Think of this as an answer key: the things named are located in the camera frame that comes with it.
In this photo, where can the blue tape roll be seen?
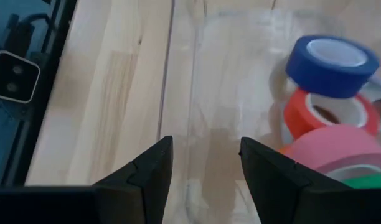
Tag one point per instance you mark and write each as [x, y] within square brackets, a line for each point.
[318, 77]

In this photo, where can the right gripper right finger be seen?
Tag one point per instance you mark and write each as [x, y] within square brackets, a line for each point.
[290, 193]

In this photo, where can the pink tape roll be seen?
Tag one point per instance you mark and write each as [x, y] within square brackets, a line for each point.
[333, 146]

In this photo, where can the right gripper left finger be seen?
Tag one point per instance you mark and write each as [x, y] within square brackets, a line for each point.
[122, 199]

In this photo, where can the red tape roll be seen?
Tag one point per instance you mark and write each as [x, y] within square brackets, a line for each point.
[298, 115]

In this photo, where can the clear plastic bin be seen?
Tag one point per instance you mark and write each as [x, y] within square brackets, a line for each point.
[234, 77]

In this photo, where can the green tape roll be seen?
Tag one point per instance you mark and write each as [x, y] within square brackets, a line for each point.
[371, 182]

